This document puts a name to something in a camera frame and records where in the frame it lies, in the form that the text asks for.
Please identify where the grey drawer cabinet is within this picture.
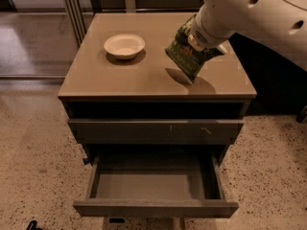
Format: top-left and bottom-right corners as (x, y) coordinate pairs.
(57, 11), (258, 230)

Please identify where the closed grey top drawer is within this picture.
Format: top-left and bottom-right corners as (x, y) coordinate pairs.
(68, 119), (244, 145)

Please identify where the metal shelf frame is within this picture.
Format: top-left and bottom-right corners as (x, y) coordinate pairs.
(59, 0), (205, 48)

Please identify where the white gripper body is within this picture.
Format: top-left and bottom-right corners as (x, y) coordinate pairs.
(189, 6), (234, 49)

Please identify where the dark wheel at right edge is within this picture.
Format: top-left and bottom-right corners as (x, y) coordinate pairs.
(295, 105), (307, 124)

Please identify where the white paper bowl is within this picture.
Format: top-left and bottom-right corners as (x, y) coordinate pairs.
(104, 34), (145, 60)

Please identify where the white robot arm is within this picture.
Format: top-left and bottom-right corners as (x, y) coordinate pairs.
(188, 0), (307, 70)

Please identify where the open grey middle drawer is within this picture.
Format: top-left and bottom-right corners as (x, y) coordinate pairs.
(73, 152), (239, 219)

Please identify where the green jalapeno chip bag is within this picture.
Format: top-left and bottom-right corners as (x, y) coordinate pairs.
(165, 15), (223, 83)

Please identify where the black object at floor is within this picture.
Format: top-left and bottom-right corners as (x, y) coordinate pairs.
(26, 220), (43, 230)

